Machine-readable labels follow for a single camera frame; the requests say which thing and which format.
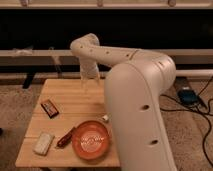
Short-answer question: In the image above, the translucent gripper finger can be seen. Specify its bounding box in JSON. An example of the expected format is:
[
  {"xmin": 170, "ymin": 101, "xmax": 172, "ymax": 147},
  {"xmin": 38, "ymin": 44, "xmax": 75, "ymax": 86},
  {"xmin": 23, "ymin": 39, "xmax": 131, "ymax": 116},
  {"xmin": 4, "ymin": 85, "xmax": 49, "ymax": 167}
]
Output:
[
  {"xmin": 81, "ymin": 79, "xmax": 87, "ymax": 89},
  {"xmin": 94, "ymin": 75, "xmax": 100, "ymax": 87}
]

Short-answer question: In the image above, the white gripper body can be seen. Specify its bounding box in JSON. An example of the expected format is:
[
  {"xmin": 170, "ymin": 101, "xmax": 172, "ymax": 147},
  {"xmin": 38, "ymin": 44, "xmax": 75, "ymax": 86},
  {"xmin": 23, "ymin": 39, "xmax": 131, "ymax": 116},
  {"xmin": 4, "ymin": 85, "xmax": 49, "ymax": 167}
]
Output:
[{"xmin": 79, "ymin": 58, "xmax": 99, "ymax": 79}]

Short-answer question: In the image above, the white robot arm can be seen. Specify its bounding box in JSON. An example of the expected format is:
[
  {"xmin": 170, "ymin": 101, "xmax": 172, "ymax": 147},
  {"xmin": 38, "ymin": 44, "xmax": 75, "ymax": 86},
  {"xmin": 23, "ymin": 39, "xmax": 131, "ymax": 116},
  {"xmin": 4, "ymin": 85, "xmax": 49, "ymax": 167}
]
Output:
[{"xmin": 70, "ymin": 34, "xmax": 177, "ymax": 171}]

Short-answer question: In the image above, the brown snack packet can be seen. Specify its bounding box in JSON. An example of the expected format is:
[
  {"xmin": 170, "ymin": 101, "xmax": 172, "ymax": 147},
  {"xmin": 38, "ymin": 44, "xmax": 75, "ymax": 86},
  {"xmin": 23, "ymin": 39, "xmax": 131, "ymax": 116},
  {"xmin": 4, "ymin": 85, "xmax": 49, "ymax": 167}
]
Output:
[{"xmin": 41, "ymin": 100, "xmax": 59, "ymax": 118}]

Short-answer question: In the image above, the wooden table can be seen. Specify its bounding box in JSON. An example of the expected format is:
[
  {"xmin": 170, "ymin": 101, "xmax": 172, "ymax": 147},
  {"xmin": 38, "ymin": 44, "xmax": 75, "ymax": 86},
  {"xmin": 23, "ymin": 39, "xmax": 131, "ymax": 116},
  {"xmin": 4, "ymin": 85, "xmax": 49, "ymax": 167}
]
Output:
[{"xmin": 15, "ymin": 79, "xmax": 119, "ymax": 168}]

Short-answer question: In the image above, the orange bowl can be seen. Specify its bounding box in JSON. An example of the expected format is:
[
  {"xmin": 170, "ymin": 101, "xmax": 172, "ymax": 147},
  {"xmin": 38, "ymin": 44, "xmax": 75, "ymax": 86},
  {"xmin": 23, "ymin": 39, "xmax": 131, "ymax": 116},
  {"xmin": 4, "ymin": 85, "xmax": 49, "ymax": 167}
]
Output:
[{"xmin": 72, "ymin": 120, "xmax": 110, "ymax": 160}]

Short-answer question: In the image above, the white sponge block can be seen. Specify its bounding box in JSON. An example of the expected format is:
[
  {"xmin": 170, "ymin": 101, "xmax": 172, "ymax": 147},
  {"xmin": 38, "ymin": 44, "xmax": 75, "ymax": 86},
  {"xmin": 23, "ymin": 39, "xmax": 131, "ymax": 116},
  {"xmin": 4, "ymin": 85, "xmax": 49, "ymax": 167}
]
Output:
[{"xmin": 33, "ymin": 132, "xmax": 54, "ymax": 156}]

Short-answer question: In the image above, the blue device on floor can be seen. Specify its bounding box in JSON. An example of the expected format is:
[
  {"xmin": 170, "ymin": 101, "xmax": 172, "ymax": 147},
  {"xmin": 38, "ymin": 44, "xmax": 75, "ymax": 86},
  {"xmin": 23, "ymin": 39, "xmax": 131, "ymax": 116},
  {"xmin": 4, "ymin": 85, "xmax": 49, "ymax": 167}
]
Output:
[{"xmin": 177, "ymin": 89, "xmax": 198, "ymax": 106}]

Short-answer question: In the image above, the black floor cable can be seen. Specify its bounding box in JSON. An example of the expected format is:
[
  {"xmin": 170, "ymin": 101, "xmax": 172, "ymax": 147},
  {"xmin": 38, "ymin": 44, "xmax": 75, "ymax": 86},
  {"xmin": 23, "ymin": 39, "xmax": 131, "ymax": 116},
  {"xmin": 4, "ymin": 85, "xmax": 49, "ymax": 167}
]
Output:
[{"xmin": 159, "ymin": 75, "xmax": 213, "ymax": 168}]

